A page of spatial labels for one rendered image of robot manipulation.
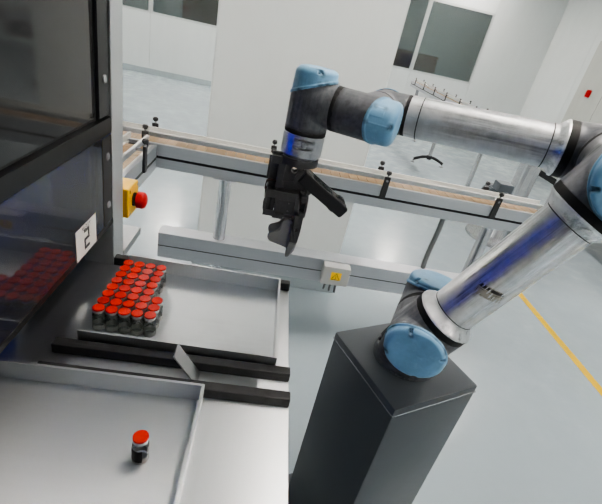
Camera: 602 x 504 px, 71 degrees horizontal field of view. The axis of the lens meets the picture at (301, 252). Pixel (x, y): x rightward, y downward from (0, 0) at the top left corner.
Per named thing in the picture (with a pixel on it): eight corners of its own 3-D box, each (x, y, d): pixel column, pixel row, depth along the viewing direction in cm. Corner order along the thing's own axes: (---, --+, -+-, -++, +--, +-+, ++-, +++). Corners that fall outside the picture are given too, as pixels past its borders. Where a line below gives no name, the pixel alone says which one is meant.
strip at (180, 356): (171, 383, 69) (173, 356, 67) (175, 369, 72) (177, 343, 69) (255, 394, 71) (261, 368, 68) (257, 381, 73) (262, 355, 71)
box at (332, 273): (320, 283, 186) (324, 266, 182) (319, 277, 190) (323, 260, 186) (346, 287, 187) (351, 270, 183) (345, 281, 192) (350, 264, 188)
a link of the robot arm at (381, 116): (412, 98, 73) (353, 83, 76) (399, 103, 64) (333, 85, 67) (398, 143, 77) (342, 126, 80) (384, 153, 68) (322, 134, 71)
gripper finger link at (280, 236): (263, 251, 87) (271, 211, 83) (292, 256, 88) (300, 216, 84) (263, 259, 85) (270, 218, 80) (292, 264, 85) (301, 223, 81)
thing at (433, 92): (515, 139, 416) (522, 123, 408) (500, 136, 414) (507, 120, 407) (417, 87, 731) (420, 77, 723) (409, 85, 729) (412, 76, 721)
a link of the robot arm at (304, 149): (323, 131, 79) (326, 143, 72) (318, 155, 82) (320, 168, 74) (284, 123, 79) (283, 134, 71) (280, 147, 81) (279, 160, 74)
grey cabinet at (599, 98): (576, 200, 602) (663, 44, 505) (534, 173, 707) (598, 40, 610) (603, 206, 607) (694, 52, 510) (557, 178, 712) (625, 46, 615)
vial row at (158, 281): (128, 335, 76) (129, 315, 74) (156, 281, 92) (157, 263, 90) (141, 337, 77) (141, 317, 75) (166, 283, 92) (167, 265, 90)
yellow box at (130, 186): (96, 213, 97) (95, 184, 94) (108, 201, 104) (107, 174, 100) (130, 219, 98) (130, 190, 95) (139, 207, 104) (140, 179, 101)
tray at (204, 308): (78, 345, 72) (77, 330, 71) (129, 267, 95) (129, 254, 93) (273, 372, 76) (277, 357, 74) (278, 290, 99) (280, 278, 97)
